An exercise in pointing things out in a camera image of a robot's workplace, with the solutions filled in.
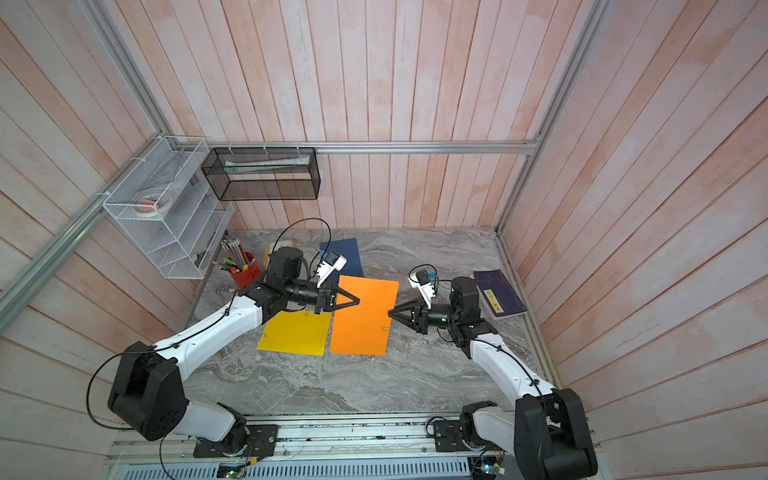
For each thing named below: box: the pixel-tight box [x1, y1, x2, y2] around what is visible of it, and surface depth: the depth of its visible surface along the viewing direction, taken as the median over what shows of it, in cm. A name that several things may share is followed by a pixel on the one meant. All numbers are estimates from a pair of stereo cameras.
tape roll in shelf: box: [132, 190, 172, 217], surface depth 75 cm
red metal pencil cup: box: [230, 252, 261, 291], surface depth 98 cm
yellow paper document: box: [257, 311, 333, 356], surface depth 90 cm
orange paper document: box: [330, 275, 400, 356], surface depth 74 cm
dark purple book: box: [473, 269, 528, 318], surface depth 103 cm
